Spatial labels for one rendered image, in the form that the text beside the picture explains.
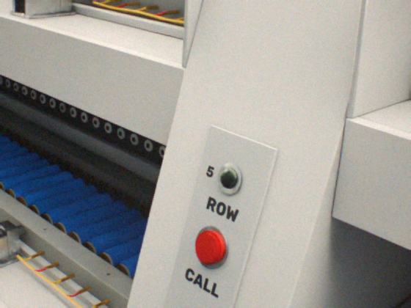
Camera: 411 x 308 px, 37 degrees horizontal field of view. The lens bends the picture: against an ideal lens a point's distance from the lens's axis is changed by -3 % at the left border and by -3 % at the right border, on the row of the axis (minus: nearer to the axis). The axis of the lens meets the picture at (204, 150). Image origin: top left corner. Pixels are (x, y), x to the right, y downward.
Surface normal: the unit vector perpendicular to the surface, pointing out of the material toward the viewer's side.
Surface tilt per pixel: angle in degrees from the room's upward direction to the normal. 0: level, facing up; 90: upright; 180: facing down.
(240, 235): 90
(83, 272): 106
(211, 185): 90
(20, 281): 16
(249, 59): 90
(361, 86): 90
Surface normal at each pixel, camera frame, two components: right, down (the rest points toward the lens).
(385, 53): 0.71, 0.29
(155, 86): -0.70, 0.22
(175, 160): -0.66, -0.04
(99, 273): 0.06, -0.93
